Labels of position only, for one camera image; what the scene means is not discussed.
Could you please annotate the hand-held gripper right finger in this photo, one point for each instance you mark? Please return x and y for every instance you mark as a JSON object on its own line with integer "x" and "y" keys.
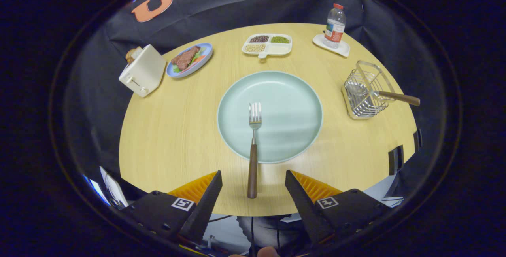
{"x": 306, "y": 213}

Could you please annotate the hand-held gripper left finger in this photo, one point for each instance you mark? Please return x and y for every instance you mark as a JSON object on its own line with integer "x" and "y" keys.
{"x": 205, "y": 209}

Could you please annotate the white paper sheet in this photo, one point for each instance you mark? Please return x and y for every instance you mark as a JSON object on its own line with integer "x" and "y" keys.
{"x": 114, "y": 188}

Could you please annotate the black table clamp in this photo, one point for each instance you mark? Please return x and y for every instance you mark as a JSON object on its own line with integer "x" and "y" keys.
{"x": 395, "y": 160}
{"x": 417, "y": 140}

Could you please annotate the light green plate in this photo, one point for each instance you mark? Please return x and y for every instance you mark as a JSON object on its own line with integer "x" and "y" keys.
{"x": 284, "y": 110}

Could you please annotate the blue lit screen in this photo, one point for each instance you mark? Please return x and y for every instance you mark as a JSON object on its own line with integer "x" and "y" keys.
{"x": 97, "y": 189}

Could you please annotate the white toaster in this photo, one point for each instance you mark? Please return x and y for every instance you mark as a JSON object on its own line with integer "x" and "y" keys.
{"x": 144, "y": 71}

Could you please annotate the brown steak piece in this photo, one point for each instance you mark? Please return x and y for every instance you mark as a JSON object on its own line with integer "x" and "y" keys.
{"x": 184, "y": 59}

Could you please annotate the small blue plate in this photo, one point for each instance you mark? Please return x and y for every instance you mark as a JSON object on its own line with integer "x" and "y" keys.
{"x": 207, "y": 55}

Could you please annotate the white divided bean tray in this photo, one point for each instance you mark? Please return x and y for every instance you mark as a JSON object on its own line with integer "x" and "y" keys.
{"x": 278, "y": 49}

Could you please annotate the white square coaster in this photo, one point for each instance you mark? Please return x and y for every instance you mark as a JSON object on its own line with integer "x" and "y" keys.
{"x": 342, "y": 49}

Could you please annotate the toast slice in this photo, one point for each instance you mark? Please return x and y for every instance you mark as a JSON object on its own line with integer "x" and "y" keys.
{"x": 131, "y": 54}

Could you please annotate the clear red-capped water bottle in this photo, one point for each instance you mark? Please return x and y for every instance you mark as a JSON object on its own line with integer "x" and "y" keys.
{"x": 335, "y": 27}

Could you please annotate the black backdrop cloth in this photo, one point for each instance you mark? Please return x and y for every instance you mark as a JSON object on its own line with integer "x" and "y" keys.
{"x": 237, "y": 8}

